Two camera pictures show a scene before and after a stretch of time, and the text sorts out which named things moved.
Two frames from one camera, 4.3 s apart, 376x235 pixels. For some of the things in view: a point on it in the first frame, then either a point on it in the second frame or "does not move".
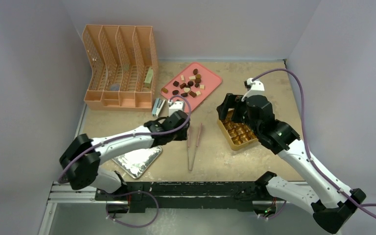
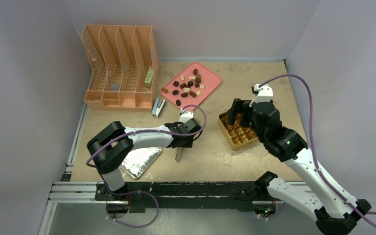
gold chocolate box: [237, 134] does not move
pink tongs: [191, 165] to [180, 154]
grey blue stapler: [157, 105] does not move
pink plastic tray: [195, 82] does not move
